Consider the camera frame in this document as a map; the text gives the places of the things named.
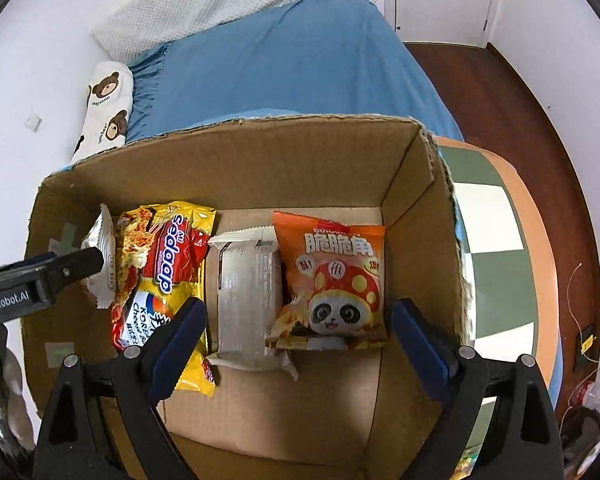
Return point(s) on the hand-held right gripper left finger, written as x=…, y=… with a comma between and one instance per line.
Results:
x=180, y=345

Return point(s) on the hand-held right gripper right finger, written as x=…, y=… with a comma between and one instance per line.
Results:
x=420, y=350

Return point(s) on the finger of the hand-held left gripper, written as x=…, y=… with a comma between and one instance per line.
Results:
x=77, y=266

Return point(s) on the small silver snack packet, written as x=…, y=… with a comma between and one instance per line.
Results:
x=102, y=232

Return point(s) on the brown cardboard box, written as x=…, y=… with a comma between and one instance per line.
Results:
x=300, y=175

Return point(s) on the clear silver snack packet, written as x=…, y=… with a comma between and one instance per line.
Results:
x=245, y=305

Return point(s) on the yellow red noodle packet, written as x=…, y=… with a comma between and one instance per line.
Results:
x=165, y=255

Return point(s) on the crumpled silver foil bag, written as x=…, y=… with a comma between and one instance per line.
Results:
x=2, y=400

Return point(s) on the orange panda snack packet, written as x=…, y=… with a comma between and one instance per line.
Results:
x=335, y=280

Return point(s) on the green white checkered table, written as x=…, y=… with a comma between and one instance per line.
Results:
x=500, y=260

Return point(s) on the white bear-print pillow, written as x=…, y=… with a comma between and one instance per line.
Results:
x=105, y=110

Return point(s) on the white textured blanket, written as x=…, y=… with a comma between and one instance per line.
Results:
x=205, y=0

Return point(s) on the blue bedsheet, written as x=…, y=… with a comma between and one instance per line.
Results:
x=290, y=60

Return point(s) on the white door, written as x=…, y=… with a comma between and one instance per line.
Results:
x=440, y=0

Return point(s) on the small white wall plate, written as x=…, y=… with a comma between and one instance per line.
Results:
x=32, y=122

